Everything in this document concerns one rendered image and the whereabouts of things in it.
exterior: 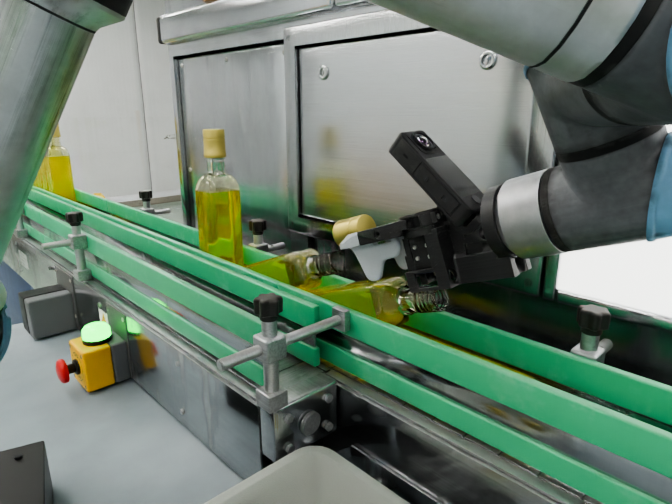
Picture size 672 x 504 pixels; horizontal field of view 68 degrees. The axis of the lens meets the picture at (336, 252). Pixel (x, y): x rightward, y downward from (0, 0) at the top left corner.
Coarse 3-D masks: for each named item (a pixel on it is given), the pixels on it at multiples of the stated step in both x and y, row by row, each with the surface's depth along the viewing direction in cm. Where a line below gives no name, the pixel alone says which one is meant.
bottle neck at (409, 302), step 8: (408, 288) 57; (400, 296) 57; (408, 296) 56; (416, 296) 55; (424, 296) 54; (432, 296) 53; (440, 296) 55; (400, 304) 56; (408, 304) 56; (416, 304) 55; (424, 304) 54; (432, 304) 53; (440, 304) 55; (408, 312) 57; (416, 312) 56; (424, 312) 56; (432, 312) 55
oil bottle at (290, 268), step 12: (300, 252) 68; (312, 252) 69; (252, 264) 75; (264, 264) 72; (276, 264) 70; (288, 264) 68; (300, 264) 67; (276, 276) 70; (288, 276) 68; (300, 276) 67; (324, 276) 70; (300, 288) 68
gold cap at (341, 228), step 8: (360, 216) 60; (368, 216) 60; (336, 224) 62; (344, 224) 61; (352, 224) 60; (360, 224) 59; (368, 224) 60; (336, 232) 62; (344, 232) 61; (352, 232) 60; (336, 240) 62
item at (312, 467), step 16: (304, 448) 54; (320, 448) 54; (272, 464) 52; (288, 464) 52; (304, 464) 53; (320, 464) 54; (336, 464) 52; (352, 464) 52; (256, 480) 49; (272, 480) 51; (288, 480) 52; (304, 480) 54; (320, 480) 54; (336, 480) 52; (352, 480) 50; (368, 480) 49; (224, 496) 47; (240, 496) 48; (256, 496) 49; (272, 496) 51; (288, 496) 52; (304, 496) 54; (320, 496) 54; (336, 496) 52; (352, 496) 51; (368, 496) 49; (384, 496) 47
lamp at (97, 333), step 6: (90, 324) 82; (96, 324) 82; (102, 324) 82; (84, 330) 81; (90, 330) 81; (96, 330) 81; (102, 330) 81; (108, 330) 82; (84, 336) 81; (90, 336) 80; (96, 336) 81; (102, 336) 81; (108, 336) 82; (84, 342) 81; (90, 342) 81; (96, 342) 81; (102, 342) 81
